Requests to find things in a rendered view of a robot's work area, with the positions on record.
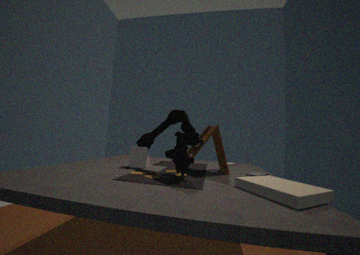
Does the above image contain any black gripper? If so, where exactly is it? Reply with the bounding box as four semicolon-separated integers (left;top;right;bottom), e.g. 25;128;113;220
170;145;194;176

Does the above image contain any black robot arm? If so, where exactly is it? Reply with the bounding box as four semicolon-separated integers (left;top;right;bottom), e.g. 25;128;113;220
136;109;199;158

